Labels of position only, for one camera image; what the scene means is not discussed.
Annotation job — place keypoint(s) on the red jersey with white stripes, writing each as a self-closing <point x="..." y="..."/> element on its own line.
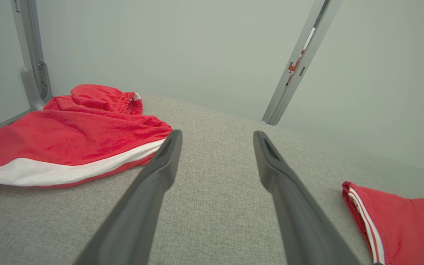
<point x="410" y="228"/>

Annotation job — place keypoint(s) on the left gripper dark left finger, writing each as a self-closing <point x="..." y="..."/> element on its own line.
<point x="138" y="213"/>

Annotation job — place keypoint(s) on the grey metal frame post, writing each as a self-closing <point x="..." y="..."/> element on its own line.
<point x="293" y="81"/>
<point x="31" y="44"/>

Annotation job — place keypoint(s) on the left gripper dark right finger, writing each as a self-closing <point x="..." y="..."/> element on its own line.
<point x="296" y="217"/>

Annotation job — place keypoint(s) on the red shorts with white stripe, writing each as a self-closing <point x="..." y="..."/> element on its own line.
<point x="68" y="140"/>

